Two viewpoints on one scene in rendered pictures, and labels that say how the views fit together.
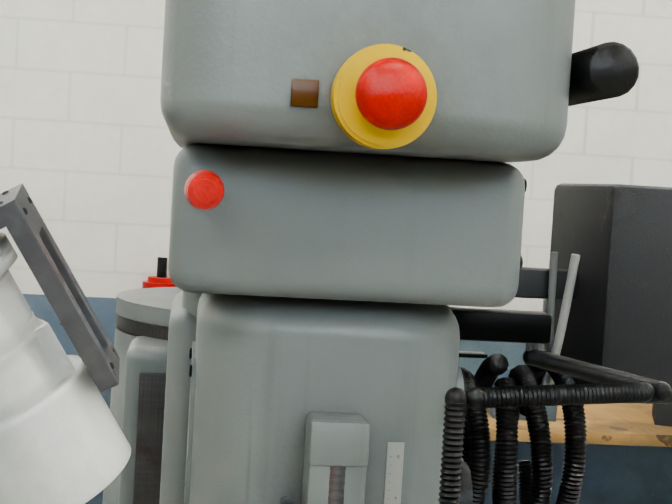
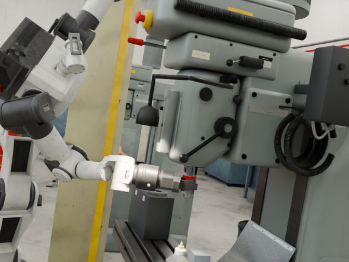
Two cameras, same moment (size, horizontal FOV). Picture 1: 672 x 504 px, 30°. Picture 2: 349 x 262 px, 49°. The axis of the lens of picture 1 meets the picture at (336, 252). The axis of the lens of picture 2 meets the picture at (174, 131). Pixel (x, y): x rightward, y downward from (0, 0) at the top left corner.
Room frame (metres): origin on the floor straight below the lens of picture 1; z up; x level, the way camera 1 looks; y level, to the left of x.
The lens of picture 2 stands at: (0.60, -1.28, 1.48)
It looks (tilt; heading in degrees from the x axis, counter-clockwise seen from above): 3 degrees down; 78
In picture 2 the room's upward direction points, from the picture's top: 9 degrees clockwise
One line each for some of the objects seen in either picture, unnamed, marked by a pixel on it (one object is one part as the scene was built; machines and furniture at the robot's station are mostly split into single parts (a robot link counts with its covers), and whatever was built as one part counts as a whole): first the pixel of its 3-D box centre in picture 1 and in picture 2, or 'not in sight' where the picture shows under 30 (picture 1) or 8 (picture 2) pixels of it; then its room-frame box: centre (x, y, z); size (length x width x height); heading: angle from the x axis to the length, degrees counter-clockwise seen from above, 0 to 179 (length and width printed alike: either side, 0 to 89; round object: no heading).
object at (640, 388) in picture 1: (572, 394); (173, 77); (0.82, -0.16, 1.58); 0.17 x 0.01 x 0.01; 119
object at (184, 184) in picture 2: not in sight; (188, 185); (0.95, -0.03, 1.24); 0.06 x 0.02 x 0.03; 168
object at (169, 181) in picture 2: not in sight; (162, 180); (0.87, 0.02, 1.24); 0.13 x 0.12 x 0.10; 78
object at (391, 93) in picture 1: (389, 94); (140, 17); (0.71, -0.02, 1.76); 0.04 x 0.03 x 0.04; 97
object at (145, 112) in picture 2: not in sight; (148, 115); (0.77, -0.08, 1.46); 0.07 x 0.07 x 0.06
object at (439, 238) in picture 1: (326, 219); (219, 60); (1.00, 0.01, 1.68); 0.34 x 0.24 x 0.10; 7
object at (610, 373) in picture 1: (591, 372); (212, 82); (0.93, -0.19, 1.58); 0.17 x 0.01 x 0.01; 25
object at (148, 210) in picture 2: not in sight; (150, 209); (0.92, 0.43, 1.02); 0.22 x 0.12 x 0.20; 103
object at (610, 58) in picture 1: (515, 93); (242, 20); (1.01, -0.14, 1.79); 0.45 x 0.04 x 0.04; 7
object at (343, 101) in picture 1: (383, 97); (147, 19); (0.73, -0.02, 1.76); 0.06 x 0.02 x 0.06; 97
